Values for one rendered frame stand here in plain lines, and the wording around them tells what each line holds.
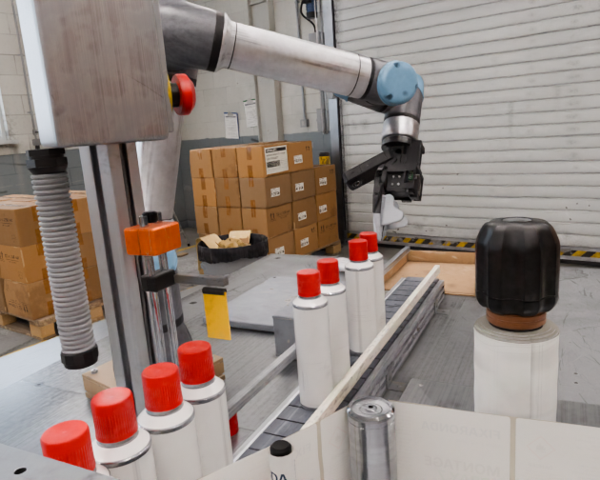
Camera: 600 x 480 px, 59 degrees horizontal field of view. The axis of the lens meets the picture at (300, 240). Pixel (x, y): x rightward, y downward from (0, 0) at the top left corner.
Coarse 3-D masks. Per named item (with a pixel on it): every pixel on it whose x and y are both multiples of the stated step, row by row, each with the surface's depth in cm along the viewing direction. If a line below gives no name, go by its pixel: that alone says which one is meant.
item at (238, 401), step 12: (408, 252) 137; (276, 360) 77; (288, 360) 78; (264, 372) 73; (276, 372) 75; (252, 384) 70; (264, 384) 72; (240, 396) 67; (252, 396) 69; (228, 408) 65; (240, 408) 67
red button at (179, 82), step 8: (176, 80) 50; (184, 80) 49; (176, 88) 49; (184, 88) 49; (192, 88) 50; (176, 96) 49; (184, 96) 49; (192, 96) 49; (176, 104) 50; (184, 104) 49; (192, 104) 50; (176, 112) 51; (184, 112) 50
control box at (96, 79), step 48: (48, 0) 41; (96, 0) 43; (144, 0) 44; (48, 48) 42; (96, 48) 43; (144, 48) 45; (48, 96) 42; (96, 96) 44; (144, 96) 46; (48, 144) 50; (96, 144) 45
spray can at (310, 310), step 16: (304, 272) 76; (304, 288) 75; (320, 288) 76; (304, 304) 75; (320, 304) 75; (304, 320) 75; (320, 320) 75; (304, 336) 76; (320, 336) 76; (304, 352) 76; (320, 352) 76; (304, 368) 77; (320, 368) 77; (304, 384) 78; (320, 384) 77; (304, 400) 79; (320, 400) 78
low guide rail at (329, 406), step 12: (432, 276) 129; (420, 288) 119; (408, 300) 112; (396, 312) 105; (408, 312) 109; (396, 324) 102; (384, 336) 95; (372, 348) 90; (360, 360) 86; (372, 360) 89; (348, 372) 82; (360, 372) 84; (348, 384) 79; (336, 396) 75; (324, 408) 72; (336, 408) 75; (312, 420) 69
